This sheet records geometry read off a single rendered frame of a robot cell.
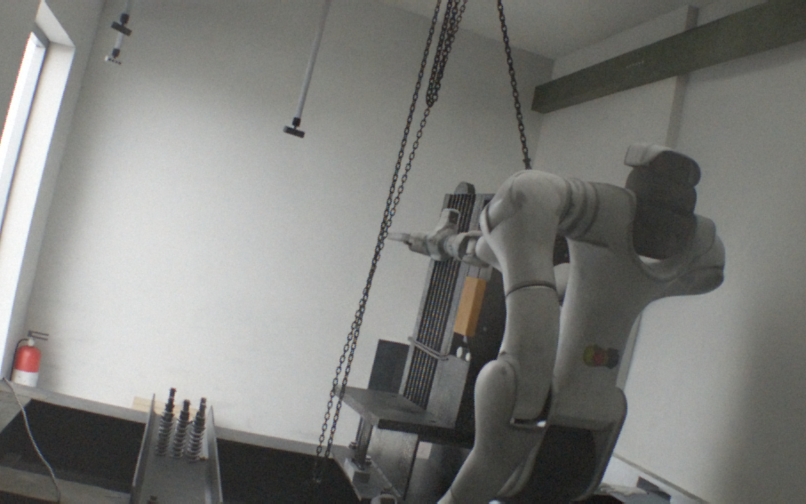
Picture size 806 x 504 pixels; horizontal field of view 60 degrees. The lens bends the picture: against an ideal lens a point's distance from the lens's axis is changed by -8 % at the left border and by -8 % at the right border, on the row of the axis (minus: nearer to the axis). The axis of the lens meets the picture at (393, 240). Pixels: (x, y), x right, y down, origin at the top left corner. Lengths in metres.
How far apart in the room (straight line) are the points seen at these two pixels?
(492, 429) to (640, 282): 0.36
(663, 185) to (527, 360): 0.39
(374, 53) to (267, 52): 0.65
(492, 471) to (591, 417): 0.30
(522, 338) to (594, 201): 0.29
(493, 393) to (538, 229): 0.25
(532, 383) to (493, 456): 0.12
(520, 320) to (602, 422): 0.37
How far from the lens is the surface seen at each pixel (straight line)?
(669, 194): 1.26
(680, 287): 1.48
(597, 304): 1.27
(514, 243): 1.11
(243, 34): 4.54
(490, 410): 1.06
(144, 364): 4.49
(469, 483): 1.12
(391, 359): 2.76
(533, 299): 1.06
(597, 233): 1.22
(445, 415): 2.29
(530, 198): 1.12
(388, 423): 2.15
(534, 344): 1.05
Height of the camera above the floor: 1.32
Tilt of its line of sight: 2 degrees up
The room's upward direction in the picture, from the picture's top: 13 degrees clockwise
